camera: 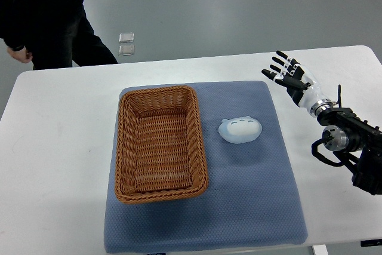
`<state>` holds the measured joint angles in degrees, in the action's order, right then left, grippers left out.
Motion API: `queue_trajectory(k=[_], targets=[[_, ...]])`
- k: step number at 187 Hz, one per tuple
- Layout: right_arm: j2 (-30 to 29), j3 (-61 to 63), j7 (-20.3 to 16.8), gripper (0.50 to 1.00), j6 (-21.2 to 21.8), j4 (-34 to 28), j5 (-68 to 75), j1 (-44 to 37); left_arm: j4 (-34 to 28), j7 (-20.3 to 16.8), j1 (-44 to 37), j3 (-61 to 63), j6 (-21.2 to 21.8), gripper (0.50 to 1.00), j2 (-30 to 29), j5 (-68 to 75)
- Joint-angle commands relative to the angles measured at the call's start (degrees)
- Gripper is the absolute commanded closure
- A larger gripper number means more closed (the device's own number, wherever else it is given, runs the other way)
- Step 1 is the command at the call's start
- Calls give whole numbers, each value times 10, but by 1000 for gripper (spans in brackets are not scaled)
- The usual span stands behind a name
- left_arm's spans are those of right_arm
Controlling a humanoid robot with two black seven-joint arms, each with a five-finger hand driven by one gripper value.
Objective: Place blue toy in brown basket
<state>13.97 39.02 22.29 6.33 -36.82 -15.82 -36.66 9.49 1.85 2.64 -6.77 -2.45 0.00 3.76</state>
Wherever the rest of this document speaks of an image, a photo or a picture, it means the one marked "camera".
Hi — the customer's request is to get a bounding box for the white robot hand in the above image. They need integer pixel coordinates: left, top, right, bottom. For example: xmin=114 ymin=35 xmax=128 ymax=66
xmin=261 ymin=57 xmax=328 ymax=109

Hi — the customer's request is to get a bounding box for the person in black clothes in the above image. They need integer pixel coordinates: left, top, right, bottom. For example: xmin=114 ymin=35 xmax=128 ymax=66
xmin=1 ymin=0 xmax=117 ymax=70

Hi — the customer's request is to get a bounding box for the brown wicker basket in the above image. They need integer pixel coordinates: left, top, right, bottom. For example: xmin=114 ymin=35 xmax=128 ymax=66
xmin=115 ymin=85 xmax=209 ymax=204

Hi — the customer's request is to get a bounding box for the blue white plush toy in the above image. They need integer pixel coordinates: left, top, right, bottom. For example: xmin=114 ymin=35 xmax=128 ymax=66
xmin=218 ymin=116 xmax=262 ymax=144

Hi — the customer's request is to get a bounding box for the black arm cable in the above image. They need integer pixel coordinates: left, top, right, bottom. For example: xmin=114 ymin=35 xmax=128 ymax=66
xmin=311 ymin=138 xmax=356 ymax=168

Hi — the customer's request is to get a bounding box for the person's bare hand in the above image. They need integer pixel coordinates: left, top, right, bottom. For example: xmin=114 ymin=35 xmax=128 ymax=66
xmin=7 ymin=47 xmax=33 ymax=63

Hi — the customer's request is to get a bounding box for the blue quilted mat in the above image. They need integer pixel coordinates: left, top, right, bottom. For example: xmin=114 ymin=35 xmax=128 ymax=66
xmin=104 ymin=81 xmax=308 ymax=253

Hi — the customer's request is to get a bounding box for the upper clear floor plate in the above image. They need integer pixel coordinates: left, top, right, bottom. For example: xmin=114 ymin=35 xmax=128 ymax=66
xmin=119 ymin=32 xmax=134 ymax=43

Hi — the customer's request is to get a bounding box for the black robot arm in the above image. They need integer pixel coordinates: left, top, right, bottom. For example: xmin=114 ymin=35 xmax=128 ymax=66
xmin=261 ymin=51 xmax=381 ymax=195

